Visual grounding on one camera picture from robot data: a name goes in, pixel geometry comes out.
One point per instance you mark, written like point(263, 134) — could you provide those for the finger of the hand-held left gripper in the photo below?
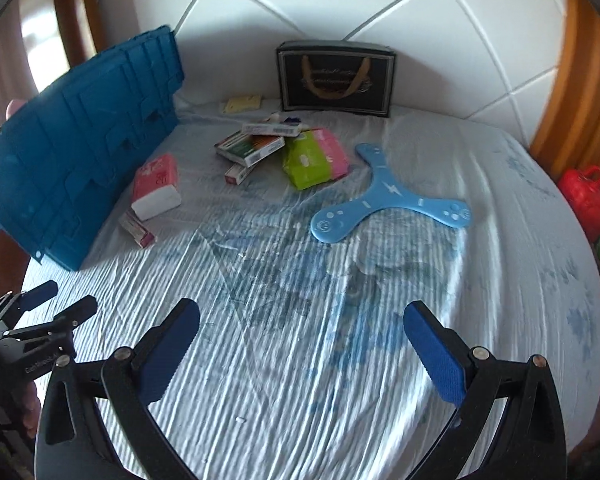
point(36, 292)
point(75, 311)

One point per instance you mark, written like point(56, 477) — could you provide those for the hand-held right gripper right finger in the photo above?
point(437, 355)

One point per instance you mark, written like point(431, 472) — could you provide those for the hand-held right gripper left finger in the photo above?
point(172, 352)

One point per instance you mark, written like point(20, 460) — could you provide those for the pink white small box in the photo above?
point(137, 229)

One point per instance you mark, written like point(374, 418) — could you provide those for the blue plastic crate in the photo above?
point(70, 160)

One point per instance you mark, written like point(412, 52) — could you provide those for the pink tissue pack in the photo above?
point(156, 185)

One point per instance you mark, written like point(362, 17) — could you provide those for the small red white box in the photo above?
point(237, 174)

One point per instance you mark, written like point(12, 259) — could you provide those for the green red medicine box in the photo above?
point(236, 144)

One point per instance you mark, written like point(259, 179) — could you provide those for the orange white medicine box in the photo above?
point(266, 149)

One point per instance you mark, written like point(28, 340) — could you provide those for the pink soft pack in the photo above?
point(334, 152)

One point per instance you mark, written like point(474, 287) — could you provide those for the green soft pack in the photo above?
point(302, 162)

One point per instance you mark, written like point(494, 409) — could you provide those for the person's left hand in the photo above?
point(31, 405)

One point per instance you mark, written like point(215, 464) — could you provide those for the white blue printed bedsheet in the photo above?
point(330, 370)

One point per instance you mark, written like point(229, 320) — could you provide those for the red plastic basket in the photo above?
point(585, 200)

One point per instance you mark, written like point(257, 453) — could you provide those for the yellow paper card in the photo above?
point(242, 104)

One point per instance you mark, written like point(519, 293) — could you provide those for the white blue plush toy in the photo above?
point(292, 120)

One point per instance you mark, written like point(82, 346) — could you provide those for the white padded headboard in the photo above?
point(330, 5)

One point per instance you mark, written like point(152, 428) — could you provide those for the wooden bed frame post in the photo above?
point(575, 70)
point(75, 5)

